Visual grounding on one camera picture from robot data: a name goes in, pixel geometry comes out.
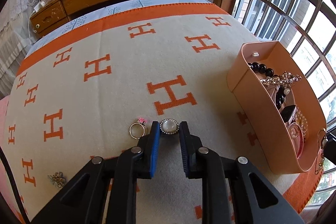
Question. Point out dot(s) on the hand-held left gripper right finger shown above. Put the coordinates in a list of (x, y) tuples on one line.
[(183, 153)]

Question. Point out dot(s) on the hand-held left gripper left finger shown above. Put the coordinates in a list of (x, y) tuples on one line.
[(156, 150)]

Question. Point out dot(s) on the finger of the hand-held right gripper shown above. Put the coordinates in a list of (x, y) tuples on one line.
[(330, 148)]

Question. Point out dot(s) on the pearl brooch with rhinestones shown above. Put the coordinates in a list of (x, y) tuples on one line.
[(169, 126)]

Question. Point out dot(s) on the pink storage box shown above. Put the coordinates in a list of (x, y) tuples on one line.
[(257, 113)]

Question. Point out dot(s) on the orange and beige patterned blanket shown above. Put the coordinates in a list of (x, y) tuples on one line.
[(105, 108)]

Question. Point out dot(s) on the small gold brooch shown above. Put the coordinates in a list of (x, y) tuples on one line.
[(56, 179)]

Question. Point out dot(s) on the metal window grille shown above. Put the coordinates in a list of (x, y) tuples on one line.
[(288, 3)]

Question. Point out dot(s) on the white lace furniture cover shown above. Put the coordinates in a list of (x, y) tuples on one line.
[(10, 29)]

